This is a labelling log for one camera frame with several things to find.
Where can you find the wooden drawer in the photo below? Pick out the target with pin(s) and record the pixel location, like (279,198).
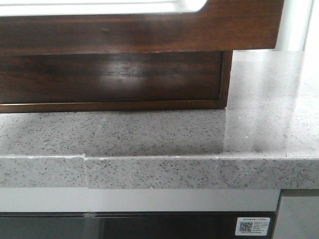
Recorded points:
(220,25)
(114,77)

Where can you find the dark wooden drawer cabinet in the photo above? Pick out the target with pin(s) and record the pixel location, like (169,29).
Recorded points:
(218,103)

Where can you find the black glass appliance door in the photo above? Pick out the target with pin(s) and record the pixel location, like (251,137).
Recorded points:
(127,225)

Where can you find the white QR code sticker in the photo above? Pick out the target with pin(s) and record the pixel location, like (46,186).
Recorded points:
(252,226)

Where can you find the white pleated curtain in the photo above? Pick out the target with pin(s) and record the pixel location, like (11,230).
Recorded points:
(299,27)

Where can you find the grey cabinet panel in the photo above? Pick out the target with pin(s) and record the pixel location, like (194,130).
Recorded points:
(298,218)

